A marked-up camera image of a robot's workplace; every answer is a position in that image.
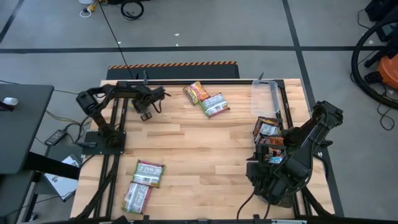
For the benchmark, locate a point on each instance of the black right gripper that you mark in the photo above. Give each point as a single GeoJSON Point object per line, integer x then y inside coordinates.
{"type": "Point", "coordinates": [259, 174]}

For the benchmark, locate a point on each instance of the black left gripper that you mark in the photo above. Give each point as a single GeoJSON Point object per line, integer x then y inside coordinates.
{"type": "Point", "coordinates": [152, 94]}

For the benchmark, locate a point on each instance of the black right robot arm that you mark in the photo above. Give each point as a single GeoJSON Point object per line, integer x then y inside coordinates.
{"type": "Point", "coordinates": [298, 161]}

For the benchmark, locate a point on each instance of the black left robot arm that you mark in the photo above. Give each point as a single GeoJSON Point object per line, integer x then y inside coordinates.
{"type": "Point", "coordinates": [93, 102]}

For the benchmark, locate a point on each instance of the black power adapter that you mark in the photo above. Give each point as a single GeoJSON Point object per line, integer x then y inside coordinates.
{"type": "Point", "coordinates": [56, 137]}

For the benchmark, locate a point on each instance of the white paper booklet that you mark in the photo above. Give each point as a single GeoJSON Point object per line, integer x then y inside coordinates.
{"type": "Point", "coordinates": [62, 183]}

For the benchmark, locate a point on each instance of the black desk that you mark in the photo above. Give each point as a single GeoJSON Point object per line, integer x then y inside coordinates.
{"type": "Point", "coordinates": [21, 127]}

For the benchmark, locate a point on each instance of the small white object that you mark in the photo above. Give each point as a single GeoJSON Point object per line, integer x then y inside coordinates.
{"type": "Point", "coordinates": [10, 101]}

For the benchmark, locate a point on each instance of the orange vacuum cleaner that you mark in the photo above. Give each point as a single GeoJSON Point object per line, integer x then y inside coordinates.
{"type": "Point", "coordinates": [390, 71]}

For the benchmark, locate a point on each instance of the black equipment case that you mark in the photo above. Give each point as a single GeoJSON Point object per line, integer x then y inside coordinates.
{"type": "Point", "coordinates": [382, 7]}

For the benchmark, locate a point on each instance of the black aluminium table frame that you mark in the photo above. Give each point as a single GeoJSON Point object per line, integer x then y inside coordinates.
{"type": "Point", "coordinates": [199, 82]}

